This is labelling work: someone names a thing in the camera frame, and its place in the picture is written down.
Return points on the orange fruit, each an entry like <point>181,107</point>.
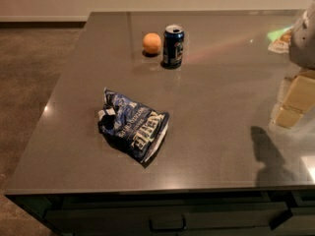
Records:
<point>152,43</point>

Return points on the blue pepsi can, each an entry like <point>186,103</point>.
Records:
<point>173,43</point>

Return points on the snack packet at table edge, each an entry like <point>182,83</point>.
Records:
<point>279,40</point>

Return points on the dark drawer with handle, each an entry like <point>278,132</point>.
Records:
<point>148,220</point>

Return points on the blue kettle chips bag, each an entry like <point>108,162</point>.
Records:
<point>131,126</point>

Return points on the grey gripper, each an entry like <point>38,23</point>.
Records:
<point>303,43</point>

